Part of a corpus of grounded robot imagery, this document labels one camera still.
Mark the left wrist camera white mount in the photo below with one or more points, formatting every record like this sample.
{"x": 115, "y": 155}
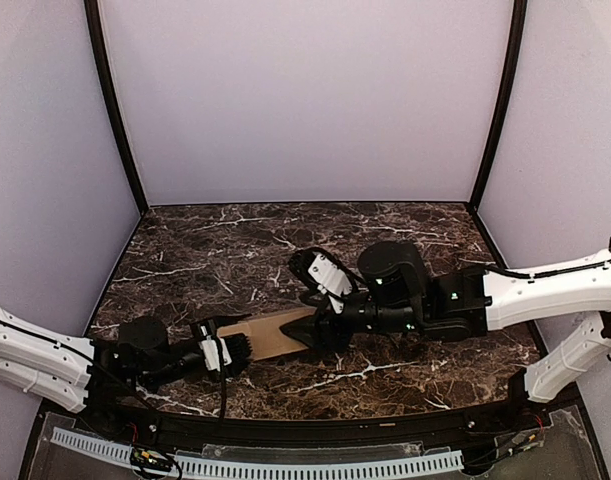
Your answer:
{"x": 236, "y": 350}

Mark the brown cardboard box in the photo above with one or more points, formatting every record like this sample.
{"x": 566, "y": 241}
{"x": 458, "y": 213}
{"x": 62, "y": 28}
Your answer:
{"x": 264, "y": 334}

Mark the right black frame post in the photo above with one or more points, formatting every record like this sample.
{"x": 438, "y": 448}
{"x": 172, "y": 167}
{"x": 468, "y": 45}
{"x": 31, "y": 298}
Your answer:
{"x": 511, "y": 60}

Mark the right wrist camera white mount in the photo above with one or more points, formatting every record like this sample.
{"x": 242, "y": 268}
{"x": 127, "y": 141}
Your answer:
{"x": 323, "y": 273}

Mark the small circuit board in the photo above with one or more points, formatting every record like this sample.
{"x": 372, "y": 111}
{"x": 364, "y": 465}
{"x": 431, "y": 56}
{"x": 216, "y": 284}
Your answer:
{"x": 150, "y": 461}
{"x": 519, "y": 444}

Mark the black front frame rail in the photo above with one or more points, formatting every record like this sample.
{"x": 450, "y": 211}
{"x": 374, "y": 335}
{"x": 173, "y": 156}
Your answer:
{"x": 463, "y": 427}

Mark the left black frame post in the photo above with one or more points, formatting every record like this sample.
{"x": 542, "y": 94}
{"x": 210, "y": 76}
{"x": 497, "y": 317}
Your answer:
{"x": 113, "y": 109}

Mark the right small circuit board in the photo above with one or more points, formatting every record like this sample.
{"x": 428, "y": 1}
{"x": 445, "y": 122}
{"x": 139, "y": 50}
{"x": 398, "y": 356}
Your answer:
{"x": 519, "y": 444}

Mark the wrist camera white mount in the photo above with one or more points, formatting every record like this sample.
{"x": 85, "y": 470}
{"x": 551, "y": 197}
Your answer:
{"x": 323, "y": 273}
{"x": 236, "y": 350}

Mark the left small circuit board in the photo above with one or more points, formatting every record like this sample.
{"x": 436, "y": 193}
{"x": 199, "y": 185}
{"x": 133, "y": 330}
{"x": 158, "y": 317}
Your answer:
{"x": 150, "y": 461}

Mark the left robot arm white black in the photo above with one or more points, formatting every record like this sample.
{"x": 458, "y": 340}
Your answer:
{"x": 78, "y": 372}

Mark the white slotted cable duct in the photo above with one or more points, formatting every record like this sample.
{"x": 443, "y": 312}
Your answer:
{"x": 221, "y": 462}

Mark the black frame post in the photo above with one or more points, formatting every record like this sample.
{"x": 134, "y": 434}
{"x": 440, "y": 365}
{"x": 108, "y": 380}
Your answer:
{"x": 511, "y": 60}
{"x": 113, "y": 109}

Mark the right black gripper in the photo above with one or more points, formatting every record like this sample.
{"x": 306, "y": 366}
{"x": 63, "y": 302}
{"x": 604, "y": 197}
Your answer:
{"x": 328, "y": 326}

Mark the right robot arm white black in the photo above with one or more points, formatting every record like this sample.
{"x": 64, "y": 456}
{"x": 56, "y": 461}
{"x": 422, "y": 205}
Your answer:
{"x": 391, "y": 292}

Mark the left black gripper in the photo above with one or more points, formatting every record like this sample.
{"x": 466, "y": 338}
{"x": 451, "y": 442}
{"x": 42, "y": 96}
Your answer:
{"x": 200, "y": 331}

